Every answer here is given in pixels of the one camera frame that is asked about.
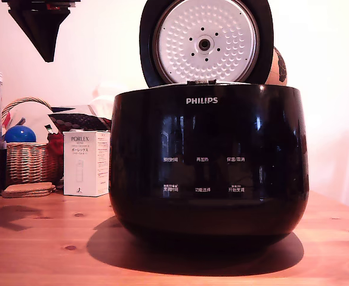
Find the black rice cooker lid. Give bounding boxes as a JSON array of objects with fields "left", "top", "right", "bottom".
[{"left": 138, "top": 0, "right": 275, "bottom": 89}]

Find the black Philips rice cooker body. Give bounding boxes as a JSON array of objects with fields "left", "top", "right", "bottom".
[{"left": 108, "top": 83, "right": 310, "bottom": 248}]

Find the white tissue pack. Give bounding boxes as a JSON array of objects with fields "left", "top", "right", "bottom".
[{"left": 88, "top": 83, "right": 128, "bottom": 117}]

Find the white paper sheet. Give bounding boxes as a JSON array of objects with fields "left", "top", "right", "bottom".
[{"left": 9, "top": 102, "right": 62, "bottom": 144}]

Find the dark dotted patterned cloth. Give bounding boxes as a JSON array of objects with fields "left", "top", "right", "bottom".
[{"left": 48, "top": 111, "right": 113, "bottom": 132}]

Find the blue ball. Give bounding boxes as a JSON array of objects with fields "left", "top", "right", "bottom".
[{"left": 4, "top": 125, "right": 37, "bottom": 144}]

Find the red cloth bag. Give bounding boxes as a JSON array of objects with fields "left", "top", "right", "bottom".
[{"left": 47, "top": 133, "right": 64, "bottom": 180}]

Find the white Porlex box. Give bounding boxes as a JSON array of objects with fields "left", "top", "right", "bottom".
[{"left": 63, "top": 130, "right": 111, "bottom": 197}]

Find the cork coaster stack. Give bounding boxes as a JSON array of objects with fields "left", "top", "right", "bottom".
[{"left": 1, "top": 182, "right": 57, "bottom": 199}]

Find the brown patterned vase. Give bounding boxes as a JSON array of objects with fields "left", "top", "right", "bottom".
[{"left": 264, "top": 46, "right": 288, "bottom": 87}]

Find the woven wicker basket with handle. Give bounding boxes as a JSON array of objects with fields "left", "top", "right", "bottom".
[{"left": 1, "top": 97, "right": 62, "bottom": 186}]

